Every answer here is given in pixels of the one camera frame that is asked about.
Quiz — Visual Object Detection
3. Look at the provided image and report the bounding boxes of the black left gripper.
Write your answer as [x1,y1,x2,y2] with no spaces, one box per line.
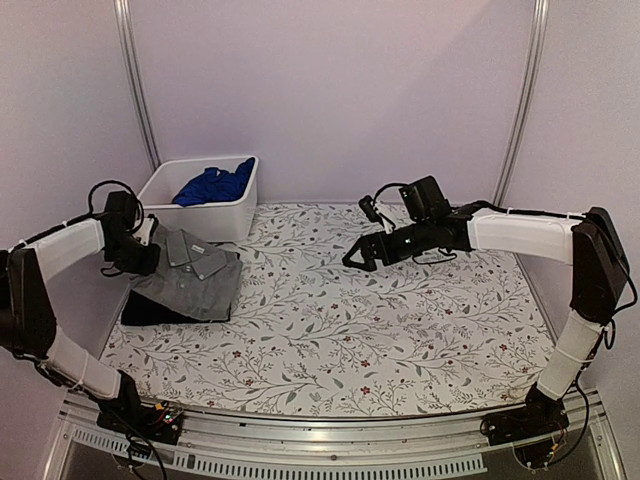
[106,233,160,274]

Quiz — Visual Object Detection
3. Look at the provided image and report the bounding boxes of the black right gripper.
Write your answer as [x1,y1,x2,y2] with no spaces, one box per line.
[343,218,435,272]

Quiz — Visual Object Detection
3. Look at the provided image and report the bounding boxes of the black t-shirt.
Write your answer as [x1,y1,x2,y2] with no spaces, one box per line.
[120,291,231,327]

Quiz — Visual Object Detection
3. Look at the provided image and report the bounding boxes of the grey garment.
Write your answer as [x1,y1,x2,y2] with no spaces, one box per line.
[129,226,243,320]

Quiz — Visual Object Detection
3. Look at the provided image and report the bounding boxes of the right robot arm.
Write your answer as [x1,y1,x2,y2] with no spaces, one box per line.
[342,201,634,436]

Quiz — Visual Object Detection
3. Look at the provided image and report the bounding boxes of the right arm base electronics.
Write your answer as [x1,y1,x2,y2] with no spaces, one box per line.
[480,407,569,470]

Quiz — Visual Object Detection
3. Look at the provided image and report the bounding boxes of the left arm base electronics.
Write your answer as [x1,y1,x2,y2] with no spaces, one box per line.
[97,402,184,445]

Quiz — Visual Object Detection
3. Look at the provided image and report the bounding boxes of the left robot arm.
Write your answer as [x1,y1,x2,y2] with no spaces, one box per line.
[1,214,160,434]

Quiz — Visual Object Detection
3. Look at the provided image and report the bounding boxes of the white plastic laundry bin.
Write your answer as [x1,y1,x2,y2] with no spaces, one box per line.
[138,156,260,242]

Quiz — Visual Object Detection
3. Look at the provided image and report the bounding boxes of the blue garment in bin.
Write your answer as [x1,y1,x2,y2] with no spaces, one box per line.
[172,157,256,207]

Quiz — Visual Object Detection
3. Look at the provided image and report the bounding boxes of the floral tablecloth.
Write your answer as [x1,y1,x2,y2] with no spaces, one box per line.
[102,204,553,417]

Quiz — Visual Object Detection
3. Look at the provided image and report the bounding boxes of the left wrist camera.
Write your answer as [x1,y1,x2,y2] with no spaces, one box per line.
[100,190,159,248]

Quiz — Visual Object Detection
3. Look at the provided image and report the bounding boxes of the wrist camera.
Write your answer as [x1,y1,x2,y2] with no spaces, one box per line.
[100,190,159,248]
[358,175,451,234]

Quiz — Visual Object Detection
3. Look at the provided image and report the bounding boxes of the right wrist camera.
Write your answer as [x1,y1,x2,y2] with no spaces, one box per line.
[358,175,451,234]

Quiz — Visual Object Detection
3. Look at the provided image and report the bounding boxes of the aluminium front rail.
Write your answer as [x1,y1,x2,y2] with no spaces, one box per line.
[43,389,630,479]

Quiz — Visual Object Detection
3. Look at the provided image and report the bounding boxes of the left aluminium frame post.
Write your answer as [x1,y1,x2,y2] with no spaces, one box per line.
[113,0,161,171]

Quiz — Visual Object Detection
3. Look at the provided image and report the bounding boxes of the aluminium frame post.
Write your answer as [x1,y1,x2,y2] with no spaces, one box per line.
[493,0,550,207]
[113,0,161,171]

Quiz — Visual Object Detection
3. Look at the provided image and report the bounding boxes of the right aluminium frame post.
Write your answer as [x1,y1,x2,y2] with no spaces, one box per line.
[493,0,550,207]

